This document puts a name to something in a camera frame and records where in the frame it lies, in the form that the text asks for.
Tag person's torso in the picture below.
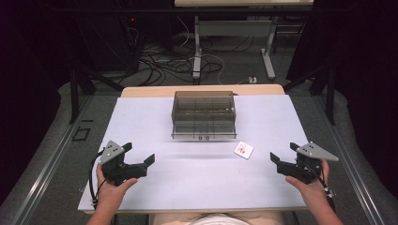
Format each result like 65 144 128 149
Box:
149 211 284 225

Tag tangle of floor cables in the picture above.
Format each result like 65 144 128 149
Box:
118 18 255 87

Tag white table mat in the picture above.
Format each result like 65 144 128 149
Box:
77 94 310 212

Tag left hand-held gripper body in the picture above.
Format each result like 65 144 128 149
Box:
98 140 148 188

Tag white metal-legged desk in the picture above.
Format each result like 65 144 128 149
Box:
174 0 314 81

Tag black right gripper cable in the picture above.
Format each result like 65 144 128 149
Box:
308 162 337 213

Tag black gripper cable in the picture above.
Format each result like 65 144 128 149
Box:
88 149 107 208
308 162 337 213

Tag person's right hand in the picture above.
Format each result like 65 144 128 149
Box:
284 158 332 208

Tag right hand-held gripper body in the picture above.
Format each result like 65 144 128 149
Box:
276 141 340 185

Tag black metal stand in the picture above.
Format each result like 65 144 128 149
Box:
283 62 337 126
69 62 125 125

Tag small white square card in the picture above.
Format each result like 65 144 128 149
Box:
233 141 255 160

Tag transparent grey drawer box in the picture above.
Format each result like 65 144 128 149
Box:
170 90 237 141

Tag dark equipment cabinet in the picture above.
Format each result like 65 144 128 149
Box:
74 13 142 74

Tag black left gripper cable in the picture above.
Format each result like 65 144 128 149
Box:
88 149 107 208

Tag wooden table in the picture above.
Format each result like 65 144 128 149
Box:
120 83 286 98

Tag person's left hand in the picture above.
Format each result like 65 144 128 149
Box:
95 163 139 208

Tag grey floor rail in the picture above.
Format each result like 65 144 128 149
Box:
8 95 95 225
313 95 388 225

